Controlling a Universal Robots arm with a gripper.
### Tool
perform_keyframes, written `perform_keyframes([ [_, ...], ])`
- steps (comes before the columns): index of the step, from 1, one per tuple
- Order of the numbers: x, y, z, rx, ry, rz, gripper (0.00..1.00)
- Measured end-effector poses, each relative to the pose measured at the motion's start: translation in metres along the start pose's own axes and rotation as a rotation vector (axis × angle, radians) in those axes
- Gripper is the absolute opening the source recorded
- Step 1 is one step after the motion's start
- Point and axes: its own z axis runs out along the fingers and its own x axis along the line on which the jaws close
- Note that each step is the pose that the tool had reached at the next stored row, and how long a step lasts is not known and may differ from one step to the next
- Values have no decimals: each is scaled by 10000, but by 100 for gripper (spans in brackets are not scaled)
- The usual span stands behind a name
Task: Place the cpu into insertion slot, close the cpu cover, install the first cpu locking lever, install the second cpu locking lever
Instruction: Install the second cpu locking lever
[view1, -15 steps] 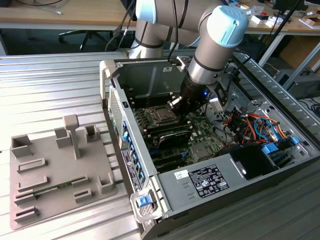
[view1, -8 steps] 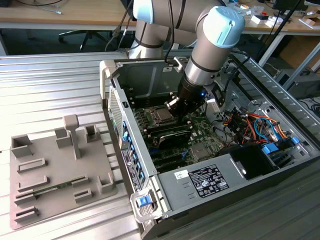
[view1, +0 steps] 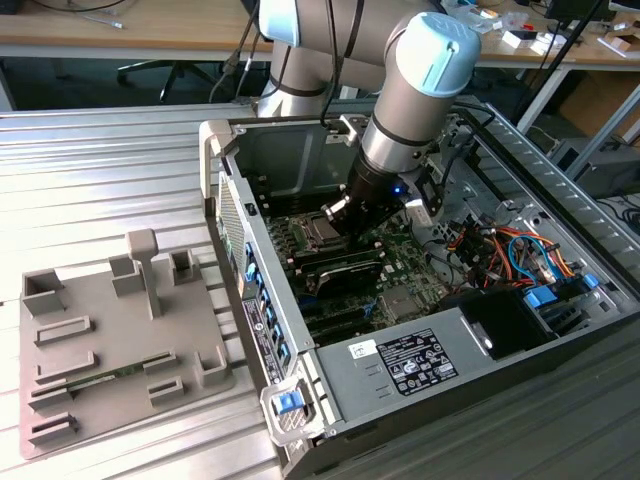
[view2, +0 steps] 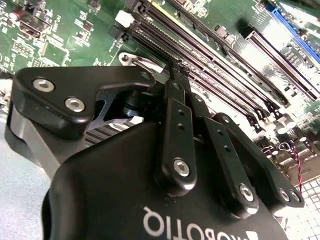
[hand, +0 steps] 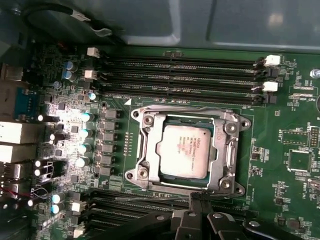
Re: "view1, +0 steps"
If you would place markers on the silver CPU green edge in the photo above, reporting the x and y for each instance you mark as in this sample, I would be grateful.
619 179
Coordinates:
322 231

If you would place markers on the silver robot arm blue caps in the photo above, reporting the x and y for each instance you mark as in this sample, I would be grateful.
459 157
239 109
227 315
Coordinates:
415 100

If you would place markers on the black expansion slot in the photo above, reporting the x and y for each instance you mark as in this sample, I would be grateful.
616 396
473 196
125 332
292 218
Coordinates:
340 327

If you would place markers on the green motherboard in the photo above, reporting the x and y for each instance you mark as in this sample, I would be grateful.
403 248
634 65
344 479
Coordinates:
400 260

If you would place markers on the black graphics card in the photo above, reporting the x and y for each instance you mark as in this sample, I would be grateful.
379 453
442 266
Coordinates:
345 277

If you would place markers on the metal drive cage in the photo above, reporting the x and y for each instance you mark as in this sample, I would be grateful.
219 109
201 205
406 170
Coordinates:
462 192

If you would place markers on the grey open PC case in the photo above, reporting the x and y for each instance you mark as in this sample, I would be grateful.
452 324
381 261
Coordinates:
280 150

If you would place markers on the grey power supply with labels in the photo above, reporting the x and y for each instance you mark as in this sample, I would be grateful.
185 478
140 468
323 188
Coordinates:
350 390

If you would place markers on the blue disk carrier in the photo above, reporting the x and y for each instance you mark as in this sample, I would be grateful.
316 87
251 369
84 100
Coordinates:
542 300

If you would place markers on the small white box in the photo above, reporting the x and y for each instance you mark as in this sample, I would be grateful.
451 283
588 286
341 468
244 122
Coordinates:
520 39

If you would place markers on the blue case latch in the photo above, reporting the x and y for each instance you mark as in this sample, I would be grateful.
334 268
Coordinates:
286 403

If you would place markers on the small blue drive clip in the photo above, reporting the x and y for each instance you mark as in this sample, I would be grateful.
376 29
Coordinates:
590 280

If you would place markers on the black office chair base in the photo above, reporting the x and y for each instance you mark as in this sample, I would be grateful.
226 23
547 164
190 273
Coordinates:
172 75

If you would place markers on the black slanted pole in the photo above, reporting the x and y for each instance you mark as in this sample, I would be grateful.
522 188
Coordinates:
560 52

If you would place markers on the grey box on floor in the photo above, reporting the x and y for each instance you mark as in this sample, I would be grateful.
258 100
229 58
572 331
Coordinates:
610 172

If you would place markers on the large brown cardboard box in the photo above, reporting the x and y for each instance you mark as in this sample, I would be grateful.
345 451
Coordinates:
595 100

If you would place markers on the black monitor base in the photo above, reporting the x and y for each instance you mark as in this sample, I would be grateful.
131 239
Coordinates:
575 7

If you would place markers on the wooden desk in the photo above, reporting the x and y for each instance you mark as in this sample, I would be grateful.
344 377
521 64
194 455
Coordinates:
150 30

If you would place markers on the grey parts rack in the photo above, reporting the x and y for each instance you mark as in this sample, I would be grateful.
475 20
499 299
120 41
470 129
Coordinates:
115 340

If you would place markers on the small open cardboard box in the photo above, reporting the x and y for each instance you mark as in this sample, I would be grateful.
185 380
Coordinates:
622 44

